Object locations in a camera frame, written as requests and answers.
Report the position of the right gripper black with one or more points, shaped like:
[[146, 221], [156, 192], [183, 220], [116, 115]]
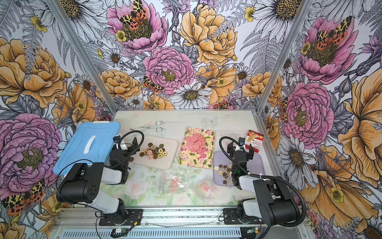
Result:
[[231, 149]]

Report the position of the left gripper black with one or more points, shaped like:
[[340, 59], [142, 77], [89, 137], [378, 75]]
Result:
[[131, 148]]

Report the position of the bag of mixed snacks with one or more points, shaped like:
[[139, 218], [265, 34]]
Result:
[[207, 191]]

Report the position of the bag of pink wafers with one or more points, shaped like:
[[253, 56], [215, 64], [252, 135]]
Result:
[[174, 183]]

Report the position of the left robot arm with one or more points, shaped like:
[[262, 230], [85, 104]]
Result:
[[81, 186]]

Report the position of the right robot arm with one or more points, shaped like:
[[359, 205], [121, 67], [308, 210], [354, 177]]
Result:
[[276, 202]]

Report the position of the pile of pink cookies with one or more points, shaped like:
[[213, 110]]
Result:
[[196, 143]]

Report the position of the lavender plastic tray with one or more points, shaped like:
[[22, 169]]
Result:
[[254, 166]]

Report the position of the pile of flower biscuits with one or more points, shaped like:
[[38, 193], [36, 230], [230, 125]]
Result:
[[222, 175]]

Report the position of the red white small box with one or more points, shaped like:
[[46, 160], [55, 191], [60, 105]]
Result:
[[254, 140]]

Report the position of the blue lidded storage box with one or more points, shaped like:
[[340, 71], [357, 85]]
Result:
[[92, 142]]

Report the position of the pile of round wafers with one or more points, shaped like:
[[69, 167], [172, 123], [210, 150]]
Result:
[[150, 151]]

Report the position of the yellow floral tray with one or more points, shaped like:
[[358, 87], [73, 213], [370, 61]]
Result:
[[188, 158]]

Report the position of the beige plastic tray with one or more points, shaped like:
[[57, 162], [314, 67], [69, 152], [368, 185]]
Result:
[[165, 163]]

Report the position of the metal scissors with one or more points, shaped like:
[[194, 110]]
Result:
[[157, 126]]

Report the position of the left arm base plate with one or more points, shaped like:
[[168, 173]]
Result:
[[131, 217]]

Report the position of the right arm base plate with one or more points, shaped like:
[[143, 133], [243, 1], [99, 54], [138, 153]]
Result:
[[232, 216]]

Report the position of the aluminium front rail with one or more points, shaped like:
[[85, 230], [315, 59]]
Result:
[[146, 217]]

